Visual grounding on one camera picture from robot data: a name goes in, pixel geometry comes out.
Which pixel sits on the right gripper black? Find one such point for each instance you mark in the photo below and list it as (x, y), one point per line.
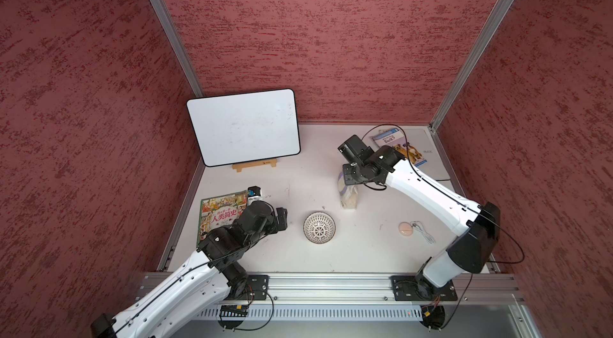
(349, 178)

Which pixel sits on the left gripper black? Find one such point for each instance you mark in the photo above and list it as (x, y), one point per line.
(273, 227)

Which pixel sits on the oats bag white purple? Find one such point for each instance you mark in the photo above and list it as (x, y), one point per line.
(349, 195)

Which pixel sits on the white patterned breakfast bowl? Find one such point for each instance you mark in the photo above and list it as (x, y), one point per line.
(319, 228)

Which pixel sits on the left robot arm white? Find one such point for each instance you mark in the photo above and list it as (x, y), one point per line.
(208, 276)

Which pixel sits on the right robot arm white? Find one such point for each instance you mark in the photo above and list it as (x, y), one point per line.
(477, 228)

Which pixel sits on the dog book blue cover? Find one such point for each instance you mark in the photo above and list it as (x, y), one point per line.
(395, 138)

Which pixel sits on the colourful history magazine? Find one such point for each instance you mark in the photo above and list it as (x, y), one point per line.
(220, 211)

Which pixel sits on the wooden board stand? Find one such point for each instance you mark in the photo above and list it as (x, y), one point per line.
(239, 167)

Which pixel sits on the pink round case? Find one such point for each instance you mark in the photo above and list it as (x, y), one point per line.
(405, 229)

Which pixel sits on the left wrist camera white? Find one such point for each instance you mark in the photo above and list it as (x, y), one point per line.
(254, 193)

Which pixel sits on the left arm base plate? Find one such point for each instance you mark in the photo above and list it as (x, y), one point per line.
(255, 288)

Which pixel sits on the aluminium front rail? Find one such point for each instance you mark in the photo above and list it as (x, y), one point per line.
(359, 297)

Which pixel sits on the white board black frame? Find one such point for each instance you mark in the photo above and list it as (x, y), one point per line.
(248, 127)

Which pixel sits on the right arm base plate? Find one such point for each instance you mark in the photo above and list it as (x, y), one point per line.
(407, 287)

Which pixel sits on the right aluminium corner post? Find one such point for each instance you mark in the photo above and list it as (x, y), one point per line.
(491, 25)

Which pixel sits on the aluminium corner post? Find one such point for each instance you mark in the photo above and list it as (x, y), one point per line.
(491, 25)
(164, 16)

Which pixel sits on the left aluminium corner post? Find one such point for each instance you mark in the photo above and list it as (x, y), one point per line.
(164, 16)

